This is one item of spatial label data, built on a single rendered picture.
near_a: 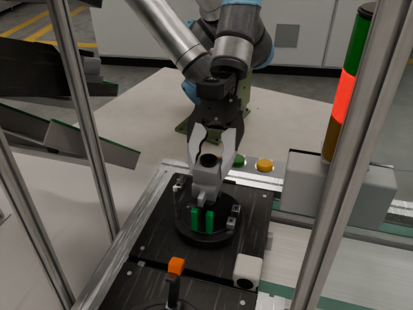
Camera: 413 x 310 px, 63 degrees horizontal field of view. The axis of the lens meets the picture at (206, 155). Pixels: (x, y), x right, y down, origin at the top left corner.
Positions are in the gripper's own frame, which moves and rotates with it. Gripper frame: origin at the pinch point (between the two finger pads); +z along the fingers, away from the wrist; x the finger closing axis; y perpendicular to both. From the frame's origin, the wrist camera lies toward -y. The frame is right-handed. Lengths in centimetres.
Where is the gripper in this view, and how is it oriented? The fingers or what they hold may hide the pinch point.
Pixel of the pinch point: (207, 169)
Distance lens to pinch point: 59.8
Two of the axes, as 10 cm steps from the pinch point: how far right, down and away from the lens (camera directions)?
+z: -1.9, 9.8, -1.1
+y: 2.0, 1.5, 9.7
